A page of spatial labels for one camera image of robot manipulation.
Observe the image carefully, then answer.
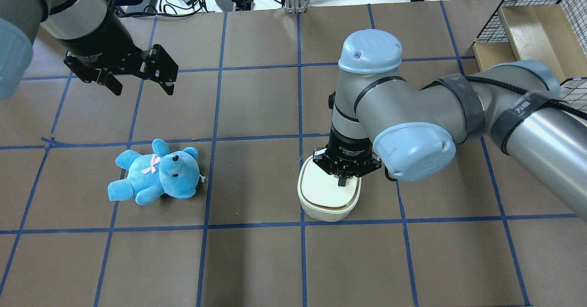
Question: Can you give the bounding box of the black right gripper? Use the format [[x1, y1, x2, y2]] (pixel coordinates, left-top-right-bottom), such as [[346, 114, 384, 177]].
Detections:
[[313, 130, 382, 186]]

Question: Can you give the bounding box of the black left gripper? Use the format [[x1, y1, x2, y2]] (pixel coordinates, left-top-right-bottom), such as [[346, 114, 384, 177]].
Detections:
[[63, 12, 179, 96]]

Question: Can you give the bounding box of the white trash can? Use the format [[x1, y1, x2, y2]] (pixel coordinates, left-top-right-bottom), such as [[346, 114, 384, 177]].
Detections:
[[297, 157, 362, 223]]

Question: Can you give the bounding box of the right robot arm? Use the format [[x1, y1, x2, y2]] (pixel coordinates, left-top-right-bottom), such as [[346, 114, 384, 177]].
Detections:
[[298, 29, 586, 222]]

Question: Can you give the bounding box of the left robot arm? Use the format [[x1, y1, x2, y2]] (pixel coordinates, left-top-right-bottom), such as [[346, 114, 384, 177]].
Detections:
[[0, 0, 178, 100]]

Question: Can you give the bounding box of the blue teddy bear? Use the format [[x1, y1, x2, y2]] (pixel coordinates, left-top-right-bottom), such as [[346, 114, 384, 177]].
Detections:
[[107, 139, 205, 205]]

